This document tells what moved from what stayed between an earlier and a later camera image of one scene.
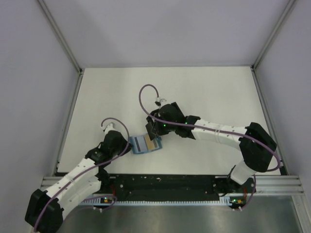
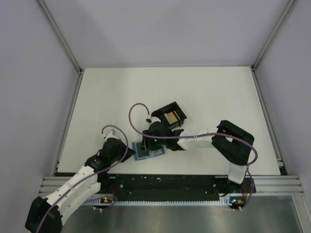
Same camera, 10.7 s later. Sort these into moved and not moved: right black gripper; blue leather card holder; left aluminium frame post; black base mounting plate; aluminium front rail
Moved: blue leather card holder; right black gripper
Not moved: black base mounting plate; left aluminium frame post; aluminium front rail
